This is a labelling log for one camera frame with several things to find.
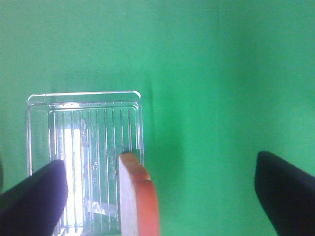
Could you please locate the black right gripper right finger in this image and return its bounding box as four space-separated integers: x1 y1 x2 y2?
254 151 315 236

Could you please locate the green table cloth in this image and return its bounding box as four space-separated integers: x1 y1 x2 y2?
0 0 315 236

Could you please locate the toy bread slice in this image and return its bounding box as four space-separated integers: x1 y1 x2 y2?
119 153 160 236

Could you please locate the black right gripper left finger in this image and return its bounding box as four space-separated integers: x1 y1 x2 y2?
0 160 68 236

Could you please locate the right clear plastic tray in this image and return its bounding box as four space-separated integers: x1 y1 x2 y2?
26 91 144 236

